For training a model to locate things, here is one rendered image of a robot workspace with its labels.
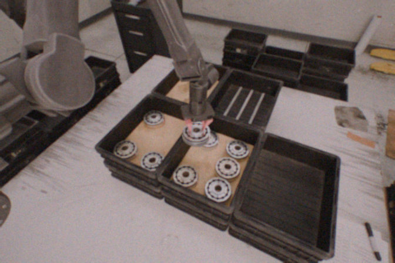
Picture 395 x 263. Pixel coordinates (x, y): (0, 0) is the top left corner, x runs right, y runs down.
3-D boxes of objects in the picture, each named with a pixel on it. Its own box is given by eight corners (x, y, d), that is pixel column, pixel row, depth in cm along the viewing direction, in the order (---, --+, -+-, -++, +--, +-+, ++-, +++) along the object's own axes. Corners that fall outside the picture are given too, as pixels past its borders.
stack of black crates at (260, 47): (259, 71, 261) (268, 34, 227) (253, 86, 243) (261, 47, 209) (227, 64, 272) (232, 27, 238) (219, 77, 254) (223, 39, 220)
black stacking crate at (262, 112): (258, 147, 103) (264, 131, 94) (201, 127, 111) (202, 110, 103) (277, 98, 126) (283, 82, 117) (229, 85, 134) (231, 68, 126)
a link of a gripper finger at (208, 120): (187, 125, 81) (187, 105, 74) (206, 122, 83) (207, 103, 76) (192, 138, 77) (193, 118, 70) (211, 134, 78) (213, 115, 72)
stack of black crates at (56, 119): (69, 159, 179) (47, 131, 153) (43, 147, 187) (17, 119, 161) (103, 127, 202) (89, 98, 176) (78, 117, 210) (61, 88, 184)
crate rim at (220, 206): (231, 215, 72) (232, 213, 70) (156, 179, 81) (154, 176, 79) (263, 134, 95) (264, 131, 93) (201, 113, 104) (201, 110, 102)
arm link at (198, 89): (186, 81, 63) (203, 87, 61) (196, 70, 67) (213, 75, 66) (186, 100, 68) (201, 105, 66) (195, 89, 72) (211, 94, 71)
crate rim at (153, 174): (155, 179, 81) (154, 176, 79) (94, 151, 89) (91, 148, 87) (201, 113, 104) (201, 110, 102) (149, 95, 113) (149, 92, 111)
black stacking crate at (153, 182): (158, 191, 88) (154, 176, 79) (102, 164, 97) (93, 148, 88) (200, 127, 111) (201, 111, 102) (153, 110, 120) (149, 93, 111)
